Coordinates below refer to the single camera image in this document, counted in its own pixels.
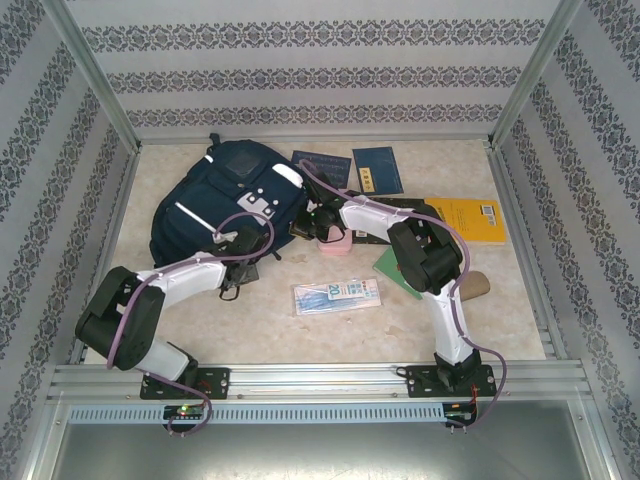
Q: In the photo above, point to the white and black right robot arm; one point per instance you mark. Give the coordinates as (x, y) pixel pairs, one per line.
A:
(450, 320)

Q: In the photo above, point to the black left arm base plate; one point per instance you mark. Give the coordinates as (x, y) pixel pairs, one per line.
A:
(215, 382)

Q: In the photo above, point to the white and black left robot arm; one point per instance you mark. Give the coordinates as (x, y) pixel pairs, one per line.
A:
(185, 277)

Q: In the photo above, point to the aluminium left frame post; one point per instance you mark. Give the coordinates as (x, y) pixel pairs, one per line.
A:
(90, 70)

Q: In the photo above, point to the aluminium right frame post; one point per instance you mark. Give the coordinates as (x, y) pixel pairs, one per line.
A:
(537, 70)

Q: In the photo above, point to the aluminium mounting rail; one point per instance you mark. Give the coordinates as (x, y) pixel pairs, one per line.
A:
(320, 380)

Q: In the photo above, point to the dark blue book yellow label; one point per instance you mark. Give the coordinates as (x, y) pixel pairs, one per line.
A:
(377, 170)

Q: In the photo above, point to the dark blue book with lines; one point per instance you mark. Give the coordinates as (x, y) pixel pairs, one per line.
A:
(332, 167)

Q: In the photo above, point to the grey metal shelf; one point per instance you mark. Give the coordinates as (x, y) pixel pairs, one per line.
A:
(320, 450)

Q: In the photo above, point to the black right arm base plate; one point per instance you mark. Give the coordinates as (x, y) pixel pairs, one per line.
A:
(420, 382)

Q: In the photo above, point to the clear pack of blue pens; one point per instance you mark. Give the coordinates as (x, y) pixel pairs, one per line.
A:
(335, 297)

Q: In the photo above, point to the aluminium frame post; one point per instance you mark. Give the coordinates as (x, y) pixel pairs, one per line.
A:
(90, 70)
(537, 70)

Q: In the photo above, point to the navy blue backpack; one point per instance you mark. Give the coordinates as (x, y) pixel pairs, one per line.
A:
(200, 200)

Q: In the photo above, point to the aluminium right table rail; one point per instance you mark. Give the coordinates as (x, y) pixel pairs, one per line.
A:
(505, 185)

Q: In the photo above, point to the tan felt pouch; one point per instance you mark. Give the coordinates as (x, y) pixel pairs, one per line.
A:
(477, 286)

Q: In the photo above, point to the pink pencil case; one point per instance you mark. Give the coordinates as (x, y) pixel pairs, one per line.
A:
(336, 248)

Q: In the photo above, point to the green notebook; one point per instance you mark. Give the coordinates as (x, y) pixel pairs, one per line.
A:
(387, 265)

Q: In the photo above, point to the aluminium table rail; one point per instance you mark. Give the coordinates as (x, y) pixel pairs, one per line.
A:
(112, 235)
(505, 185)

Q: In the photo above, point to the aluminium left table rail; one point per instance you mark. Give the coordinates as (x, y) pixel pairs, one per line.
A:
(112, 235)

